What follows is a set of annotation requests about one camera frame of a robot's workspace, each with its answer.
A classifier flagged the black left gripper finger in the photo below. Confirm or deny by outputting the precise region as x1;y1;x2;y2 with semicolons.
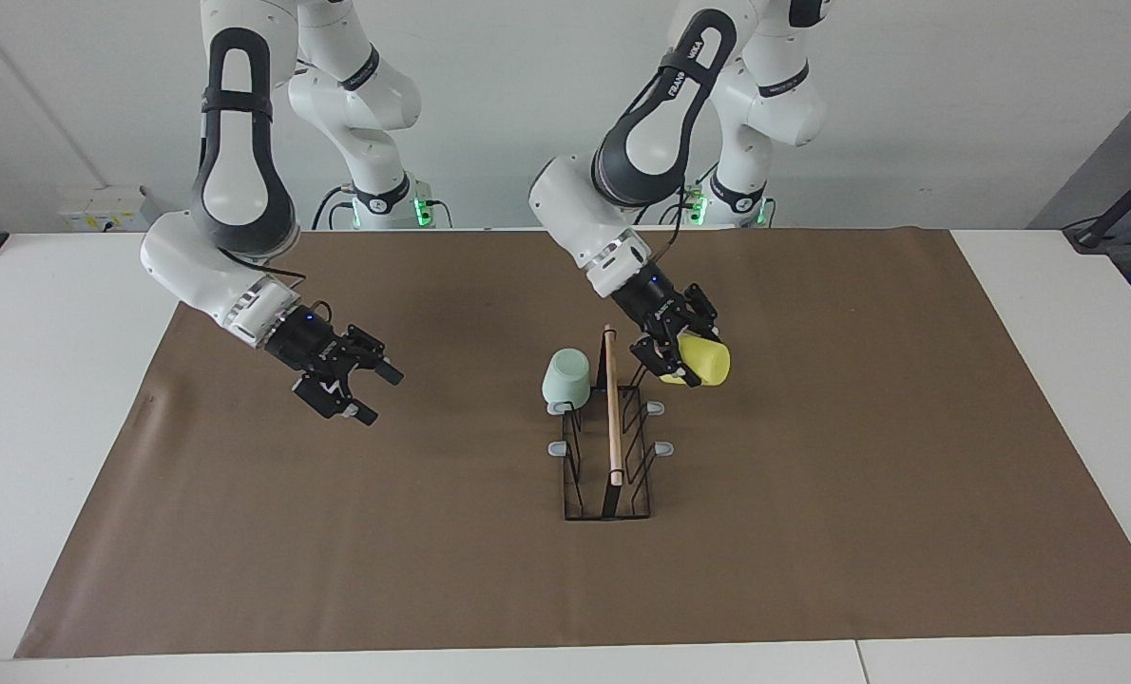
677;281;723;343
629;332;702;390

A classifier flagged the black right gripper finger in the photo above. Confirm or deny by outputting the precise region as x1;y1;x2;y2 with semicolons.
340;325;406;388
291;366;380;428

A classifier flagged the yellow cup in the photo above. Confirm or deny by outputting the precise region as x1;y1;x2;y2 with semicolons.
659;330;732;389

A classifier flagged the pale green cup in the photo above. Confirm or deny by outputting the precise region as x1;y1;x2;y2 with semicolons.
540;348;593;408

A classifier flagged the brown paper mat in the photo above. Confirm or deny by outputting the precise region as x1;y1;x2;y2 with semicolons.
12;226;1131;659

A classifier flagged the black stand pole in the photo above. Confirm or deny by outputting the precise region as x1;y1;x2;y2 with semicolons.
1063;152;1131;254

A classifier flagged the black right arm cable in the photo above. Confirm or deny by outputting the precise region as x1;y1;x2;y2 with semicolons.
214;242;334;329

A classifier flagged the black wire cup rack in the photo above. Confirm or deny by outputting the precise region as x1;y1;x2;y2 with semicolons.
546;323;675;523

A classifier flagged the black left base cable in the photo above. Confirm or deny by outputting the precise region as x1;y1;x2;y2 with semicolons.
634;161;719;227

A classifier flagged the black base cable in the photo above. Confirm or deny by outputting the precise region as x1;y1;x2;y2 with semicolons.
634;161;719;227
311;185;357;231

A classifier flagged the black right base cable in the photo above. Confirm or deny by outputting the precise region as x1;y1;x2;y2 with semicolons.
311;185;357;231

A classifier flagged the white wall power box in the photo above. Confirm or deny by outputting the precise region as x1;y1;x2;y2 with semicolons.
57;185;163;233

